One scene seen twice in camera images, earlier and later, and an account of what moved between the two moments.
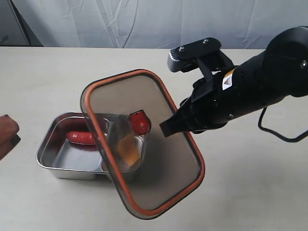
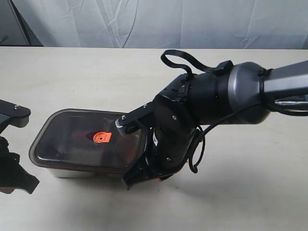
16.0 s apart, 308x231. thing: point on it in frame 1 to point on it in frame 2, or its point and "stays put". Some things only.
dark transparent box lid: (124, 109) to (82, 139)
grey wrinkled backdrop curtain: (153, 24) stays put
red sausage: (81, 137) stays put
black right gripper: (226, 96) to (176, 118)
